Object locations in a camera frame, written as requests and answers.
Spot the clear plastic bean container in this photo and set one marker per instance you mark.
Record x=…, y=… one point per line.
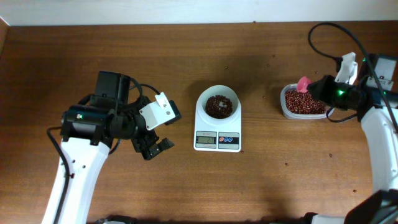
x=293, y=115

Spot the pink measuring scoop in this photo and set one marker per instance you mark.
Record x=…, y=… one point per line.
x=302, y=84

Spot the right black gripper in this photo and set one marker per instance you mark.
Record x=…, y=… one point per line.
x=323, y=84

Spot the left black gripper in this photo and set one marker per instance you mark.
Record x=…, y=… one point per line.
x=142, y=145

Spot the red adzuki beans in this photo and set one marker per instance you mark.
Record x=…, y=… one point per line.
x=302, y=103

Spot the white round bowl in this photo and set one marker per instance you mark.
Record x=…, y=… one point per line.
x=218, y=90

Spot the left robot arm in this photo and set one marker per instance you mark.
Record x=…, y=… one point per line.
x=93, y=129

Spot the white digital kitchen scale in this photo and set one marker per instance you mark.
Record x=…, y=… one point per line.
x=218, y=135

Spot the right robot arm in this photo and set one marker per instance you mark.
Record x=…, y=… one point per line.
x=374, y=101

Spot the beans in white bowl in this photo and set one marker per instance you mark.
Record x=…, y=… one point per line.
x=219, y=107

